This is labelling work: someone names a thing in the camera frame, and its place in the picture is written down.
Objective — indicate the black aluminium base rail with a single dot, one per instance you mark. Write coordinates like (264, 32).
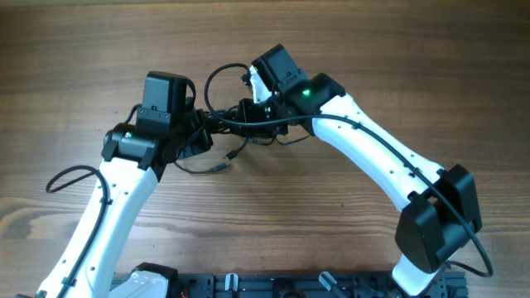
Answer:
(358, 285)

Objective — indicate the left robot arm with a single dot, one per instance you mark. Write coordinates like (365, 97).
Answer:
(135, 155)

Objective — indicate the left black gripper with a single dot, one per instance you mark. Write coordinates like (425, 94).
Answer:
(203, 140)

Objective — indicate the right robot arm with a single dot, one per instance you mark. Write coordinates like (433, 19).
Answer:
(439, 209)

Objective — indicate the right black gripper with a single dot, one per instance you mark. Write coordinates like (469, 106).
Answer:
(248, 109)

